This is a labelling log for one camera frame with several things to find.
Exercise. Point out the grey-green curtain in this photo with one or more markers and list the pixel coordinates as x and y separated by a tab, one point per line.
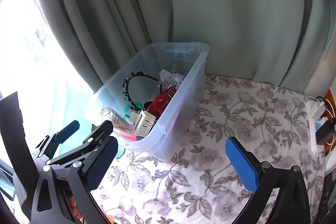
288	43

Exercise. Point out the clear plastic storage bin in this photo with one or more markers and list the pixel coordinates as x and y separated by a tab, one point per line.
185	58

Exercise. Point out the white power strip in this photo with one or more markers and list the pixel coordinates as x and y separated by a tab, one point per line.
314	125

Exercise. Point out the cream hair claw clip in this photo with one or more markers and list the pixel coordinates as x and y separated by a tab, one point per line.
143	122

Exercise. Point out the crumpled white paper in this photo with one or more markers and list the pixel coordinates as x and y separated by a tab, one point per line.
169	79

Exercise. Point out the black power adapter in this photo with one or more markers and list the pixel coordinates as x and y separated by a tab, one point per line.
325	132

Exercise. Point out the person's hand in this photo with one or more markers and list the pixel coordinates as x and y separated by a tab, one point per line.
74	208

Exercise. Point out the bag of cotton swabs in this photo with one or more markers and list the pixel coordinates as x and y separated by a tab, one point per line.
122	128

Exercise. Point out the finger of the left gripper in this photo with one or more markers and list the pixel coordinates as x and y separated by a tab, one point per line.
49	144
92	142

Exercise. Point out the floral white blanket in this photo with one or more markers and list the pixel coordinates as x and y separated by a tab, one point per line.
199	185

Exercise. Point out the dark red hair claw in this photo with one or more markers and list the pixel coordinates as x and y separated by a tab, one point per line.
161	101

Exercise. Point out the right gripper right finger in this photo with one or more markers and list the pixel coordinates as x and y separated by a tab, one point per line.
257	177

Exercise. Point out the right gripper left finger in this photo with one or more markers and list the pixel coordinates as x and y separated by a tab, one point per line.
87	175

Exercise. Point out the white charger plug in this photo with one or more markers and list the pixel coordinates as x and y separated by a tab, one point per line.
315	109

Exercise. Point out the black lace headband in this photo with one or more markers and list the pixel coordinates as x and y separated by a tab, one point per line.
138	86

